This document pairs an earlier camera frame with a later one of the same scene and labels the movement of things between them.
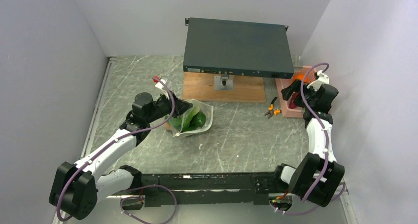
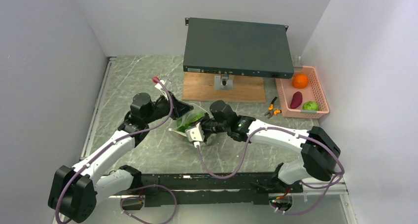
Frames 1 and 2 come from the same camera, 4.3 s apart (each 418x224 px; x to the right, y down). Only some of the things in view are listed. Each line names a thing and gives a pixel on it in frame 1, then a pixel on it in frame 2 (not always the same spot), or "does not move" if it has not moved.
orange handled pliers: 271,111 does not move
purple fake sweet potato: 292,102 does not move
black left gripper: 180,106 does not move
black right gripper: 288,92 → 206,135
